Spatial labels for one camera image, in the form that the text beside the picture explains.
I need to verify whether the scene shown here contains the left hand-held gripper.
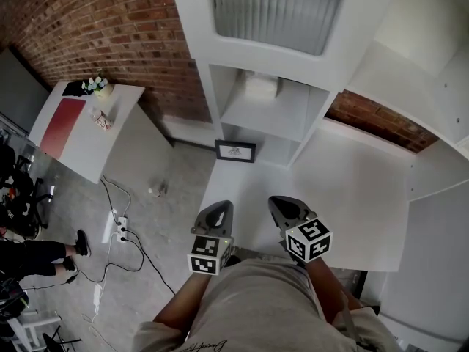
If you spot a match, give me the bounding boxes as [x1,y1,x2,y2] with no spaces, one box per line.
[186,200,235,276]

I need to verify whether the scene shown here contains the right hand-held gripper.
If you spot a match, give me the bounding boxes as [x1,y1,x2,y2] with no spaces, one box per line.
[267,195,333,263]

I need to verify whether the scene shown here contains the black framed picture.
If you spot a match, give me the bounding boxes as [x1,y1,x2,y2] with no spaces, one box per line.
[214,139,256,164]

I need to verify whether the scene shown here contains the person's left forearm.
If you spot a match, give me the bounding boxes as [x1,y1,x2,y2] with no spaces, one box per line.
[152,271,213,329]

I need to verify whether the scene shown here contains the person's right forearm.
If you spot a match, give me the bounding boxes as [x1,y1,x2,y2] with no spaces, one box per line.
[306,257,362,322]

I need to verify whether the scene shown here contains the white corner desk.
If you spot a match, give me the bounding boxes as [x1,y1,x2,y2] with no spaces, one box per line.
[197,117,440,273]

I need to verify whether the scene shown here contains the red mat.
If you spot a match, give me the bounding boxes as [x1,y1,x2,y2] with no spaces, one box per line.
[39,98,87,160]

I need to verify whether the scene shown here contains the small floor litter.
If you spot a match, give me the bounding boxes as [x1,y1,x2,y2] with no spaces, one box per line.
[148,181,169,198]

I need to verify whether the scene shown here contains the white power strip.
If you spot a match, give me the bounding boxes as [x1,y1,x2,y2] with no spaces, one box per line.
[116,215,129,242]

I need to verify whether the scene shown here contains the white shelf hutch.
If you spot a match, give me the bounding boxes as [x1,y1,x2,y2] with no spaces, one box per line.
[168,0,469,168]

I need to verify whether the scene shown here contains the person's grey t-shirt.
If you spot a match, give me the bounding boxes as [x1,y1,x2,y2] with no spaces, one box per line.
[131,257,404,352]

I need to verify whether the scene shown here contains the white side cabinet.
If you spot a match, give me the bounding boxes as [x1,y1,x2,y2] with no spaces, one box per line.
[28,81,173,185]

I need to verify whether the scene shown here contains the white tissue box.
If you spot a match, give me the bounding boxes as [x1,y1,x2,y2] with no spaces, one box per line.
[243,70,281,100]

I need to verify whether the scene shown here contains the large white panel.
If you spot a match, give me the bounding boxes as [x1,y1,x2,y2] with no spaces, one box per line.
[379,188,469,346]

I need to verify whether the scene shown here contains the white flowers in pot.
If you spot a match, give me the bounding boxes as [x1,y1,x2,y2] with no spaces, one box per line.
[81,76,114,100]

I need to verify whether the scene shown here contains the black flat mat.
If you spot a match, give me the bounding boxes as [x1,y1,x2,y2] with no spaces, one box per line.
[61,81,96,98]

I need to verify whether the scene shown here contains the black folding chair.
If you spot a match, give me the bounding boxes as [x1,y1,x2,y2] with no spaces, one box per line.
[42,324,81,352]

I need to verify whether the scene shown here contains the white metal rack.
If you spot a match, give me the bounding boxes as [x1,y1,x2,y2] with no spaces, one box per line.
[7,313,62,352]

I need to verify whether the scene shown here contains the grey flat panel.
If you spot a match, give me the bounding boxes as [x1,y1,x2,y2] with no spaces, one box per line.
[0,48,52,135]

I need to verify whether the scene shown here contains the long black cable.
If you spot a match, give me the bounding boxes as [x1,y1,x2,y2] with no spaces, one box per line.
[124,229,177,296]

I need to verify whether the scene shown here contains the looped black cable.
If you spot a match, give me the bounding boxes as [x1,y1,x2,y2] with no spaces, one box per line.
[67,238,145,284]

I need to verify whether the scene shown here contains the thin black cable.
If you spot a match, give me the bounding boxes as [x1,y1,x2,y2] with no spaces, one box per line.
[100,174,118,219]

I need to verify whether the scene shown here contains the grey shoulder strap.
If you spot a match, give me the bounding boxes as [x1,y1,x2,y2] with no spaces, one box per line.
[339,287,358,340]

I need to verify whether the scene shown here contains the long white cable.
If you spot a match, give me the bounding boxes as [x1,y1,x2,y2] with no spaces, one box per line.
[82,240,118,344]

